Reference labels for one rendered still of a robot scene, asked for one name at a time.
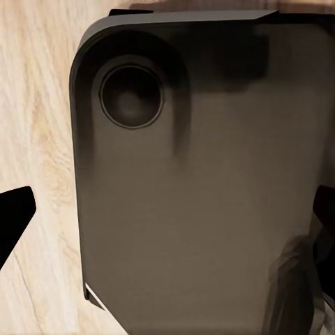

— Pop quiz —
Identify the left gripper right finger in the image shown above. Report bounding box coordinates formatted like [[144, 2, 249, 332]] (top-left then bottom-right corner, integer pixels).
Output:
[[313, 186, 335, 241]]

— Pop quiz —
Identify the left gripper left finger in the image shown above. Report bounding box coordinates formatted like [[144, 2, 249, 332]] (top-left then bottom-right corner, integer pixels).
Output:
[[0, 186, 36, 269]]

